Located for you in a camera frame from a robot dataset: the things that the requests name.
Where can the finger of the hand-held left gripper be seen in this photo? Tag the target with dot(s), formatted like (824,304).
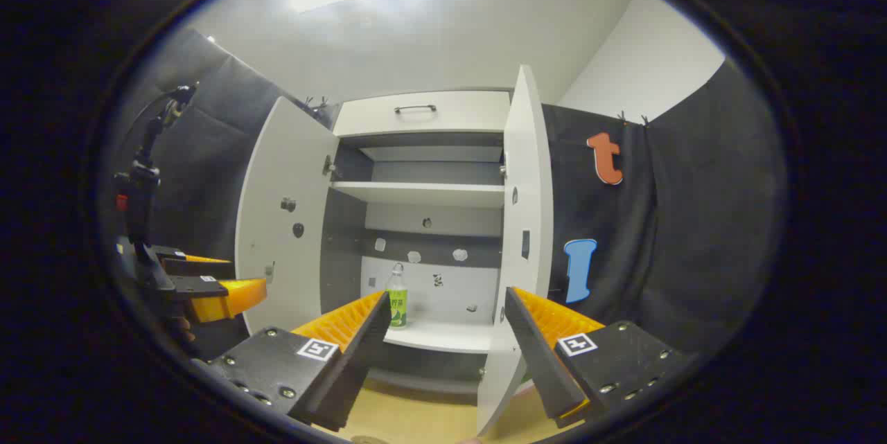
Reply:
(197,268)
(229,297)

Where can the black backdrop cloth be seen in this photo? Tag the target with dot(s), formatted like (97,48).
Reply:
(693,222)

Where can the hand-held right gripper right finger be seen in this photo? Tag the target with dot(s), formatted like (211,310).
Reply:
(537,354)

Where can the green white object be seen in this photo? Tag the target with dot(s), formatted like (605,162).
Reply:
(527,379)

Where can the green plastic bottle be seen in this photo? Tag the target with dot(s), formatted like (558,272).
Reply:
(397,302)

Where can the white cabinet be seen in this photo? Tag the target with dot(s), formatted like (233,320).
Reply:
(429,343)

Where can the white cabinet drawer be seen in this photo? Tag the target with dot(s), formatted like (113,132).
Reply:
(457,115)

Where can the white cabinet shelf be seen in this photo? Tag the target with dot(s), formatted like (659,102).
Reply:
(423,193)

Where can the white cabinet door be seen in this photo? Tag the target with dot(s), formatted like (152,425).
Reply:
(528,174)
(280,271)

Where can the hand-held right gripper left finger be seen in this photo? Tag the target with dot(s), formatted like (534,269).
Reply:
(360,350)

